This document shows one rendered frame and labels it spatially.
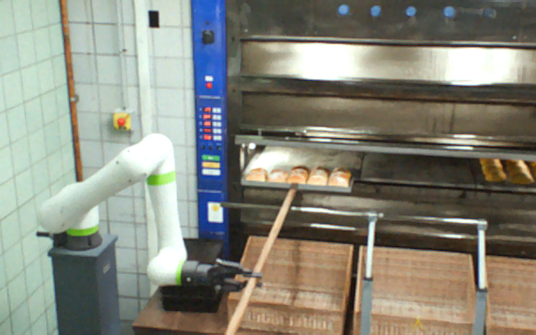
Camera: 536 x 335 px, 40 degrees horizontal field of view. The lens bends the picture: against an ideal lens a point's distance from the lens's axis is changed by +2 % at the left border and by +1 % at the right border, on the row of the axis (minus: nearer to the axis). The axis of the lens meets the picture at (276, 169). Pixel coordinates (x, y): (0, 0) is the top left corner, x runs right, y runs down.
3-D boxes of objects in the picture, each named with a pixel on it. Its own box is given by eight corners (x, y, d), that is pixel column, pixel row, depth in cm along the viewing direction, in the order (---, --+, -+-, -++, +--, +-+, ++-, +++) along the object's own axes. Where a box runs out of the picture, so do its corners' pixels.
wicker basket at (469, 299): (356, 292, 382) (359, 244, 373) (467, 301, 374) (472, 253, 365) (351, 341, 337) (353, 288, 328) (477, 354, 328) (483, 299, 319)
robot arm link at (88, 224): (54, 237, 282) (50, 190, 276) (76, 221, 296) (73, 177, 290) (85, 240, 278) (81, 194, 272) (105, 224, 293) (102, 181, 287)
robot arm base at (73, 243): (29, 246, 287) (28, 233, 285) (49, 231, 301) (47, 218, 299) (92, 253, 282) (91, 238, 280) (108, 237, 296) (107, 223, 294)
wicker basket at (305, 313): (248, 281, 392) (248, 234, 383) (352, 292, 382) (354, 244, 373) (226, 328, 347) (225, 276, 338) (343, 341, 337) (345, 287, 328)
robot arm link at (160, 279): (143, 290, 266) (142, 262, 262) (153, 274, 278) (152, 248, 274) (179, 292, 264) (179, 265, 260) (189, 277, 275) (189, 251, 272)
